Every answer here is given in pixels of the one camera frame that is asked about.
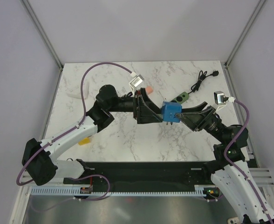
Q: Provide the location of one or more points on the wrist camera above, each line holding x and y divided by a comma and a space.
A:
135, 82
220, 100

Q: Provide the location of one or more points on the aluminium frame rail left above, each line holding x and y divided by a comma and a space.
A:
36, 22

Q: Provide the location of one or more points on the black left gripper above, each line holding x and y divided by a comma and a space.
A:
142, 106

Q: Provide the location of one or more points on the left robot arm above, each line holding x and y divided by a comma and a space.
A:
40, 158

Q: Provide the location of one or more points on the green power strip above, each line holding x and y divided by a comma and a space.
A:
181, 98

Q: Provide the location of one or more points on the yellow plug adapter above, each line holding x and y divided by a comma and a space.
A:
84, 141

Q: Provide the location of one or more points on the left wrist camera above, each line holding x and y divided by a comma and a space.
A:
135, 82

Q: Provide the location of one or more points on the white slotted cable duct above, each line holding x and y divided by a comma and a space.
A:
195, 191

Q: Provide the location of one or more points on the blue cube socket adapter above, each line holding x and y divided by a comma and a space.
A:
169, 111

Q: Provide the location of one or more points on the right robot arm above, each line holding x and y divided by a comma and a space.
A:
229, 171

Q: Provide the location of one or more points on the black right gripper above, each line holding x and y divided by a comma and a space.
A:
195, 117

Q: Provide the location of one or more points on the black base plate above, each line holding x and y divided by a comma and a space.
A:
148, 175

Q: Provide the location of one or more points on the pink plug adapter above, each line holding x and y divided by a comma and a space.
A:
149, 90

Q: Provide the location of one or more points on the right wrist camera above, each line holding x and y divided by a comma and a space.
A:
220, 100

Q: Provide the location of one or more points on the aluminium frame rail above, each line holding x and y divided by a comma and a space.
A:
36, 22
252, 19

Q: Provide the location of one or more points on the aluminium frame rail right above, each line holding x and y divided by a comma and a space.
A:
252, 19

